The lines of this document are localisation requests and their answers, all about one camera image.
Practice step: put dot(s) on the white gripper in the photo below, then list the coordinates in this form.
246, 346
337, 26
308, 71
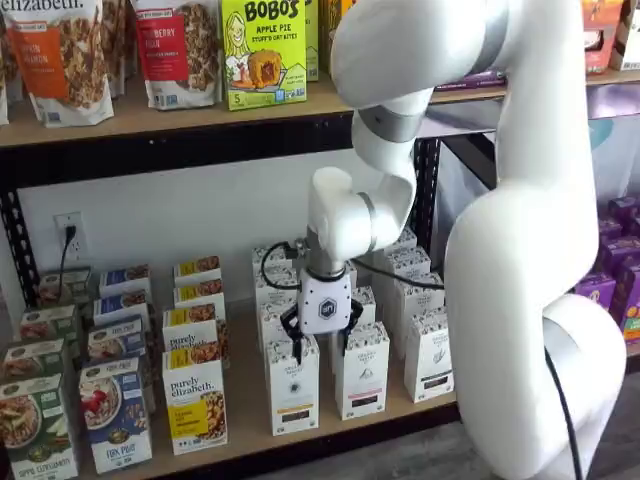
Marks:
325, 305

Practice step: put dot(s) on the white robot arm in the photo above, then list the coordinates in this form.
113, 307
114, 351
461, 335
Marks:
525, 250

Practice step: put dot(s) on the white box pink strip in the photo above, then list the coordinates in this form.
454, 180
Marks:
355, 280
366, 305
362, 380

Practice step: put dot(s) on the white box black strip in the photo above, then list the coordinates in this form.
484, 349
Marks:
405, 240
430, 360
420, 305
407, 262

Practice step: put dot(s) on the purely elizabeth yellow box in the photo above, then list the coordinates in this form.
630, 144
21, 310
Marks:
190, 330
197, 295
192, 400
197, 267

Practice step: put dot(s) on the blue oatmeal box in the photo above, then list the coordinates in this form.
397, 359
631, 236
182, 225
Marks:
115, 337
122, 277
120, 302
115, 420

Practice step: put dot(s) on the wooden metal shelf unit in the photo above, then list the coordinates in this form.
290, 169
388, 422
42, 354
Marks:
150, 160

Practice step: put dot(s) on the green oatmeal box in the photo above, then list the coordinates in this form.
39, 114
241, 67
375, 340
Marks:
47, 325
30, 360
65, 287
35, 430

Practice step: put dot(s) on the purple Annie's box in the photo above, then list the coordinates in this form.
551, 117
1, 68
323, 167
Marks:
625, 207
595, 292
610, 227
617, 252
632, 315

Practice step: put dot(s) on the green Bobo's apple pie box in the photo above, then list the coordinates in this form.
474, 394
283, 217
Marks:
311, 40
265, 50

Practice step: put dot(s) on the purple Z Bar box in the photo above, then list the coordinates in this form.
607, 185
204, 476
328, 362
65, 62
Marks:
475, 79

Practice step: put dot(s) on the orange cereal box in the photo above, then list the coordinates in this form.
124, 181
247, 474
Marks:
600, 35

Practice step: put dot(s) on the white snack box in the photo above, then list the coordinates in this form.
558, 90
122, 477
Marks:
630, 35

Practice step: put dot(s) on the red label granola bag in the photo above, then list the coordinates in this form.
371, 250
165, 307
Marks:
175, 60

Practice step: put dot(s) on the white plastic sheet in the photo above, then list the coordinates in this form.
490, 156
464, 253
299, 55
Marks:
617, 160

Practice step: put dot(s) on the orange label granola bag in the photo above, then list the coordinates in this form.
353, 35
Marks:
117, 45
55, 60

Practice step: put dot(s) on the white wall outlet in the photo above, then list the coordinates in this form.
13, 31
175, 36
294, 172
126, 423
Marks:
80, 245

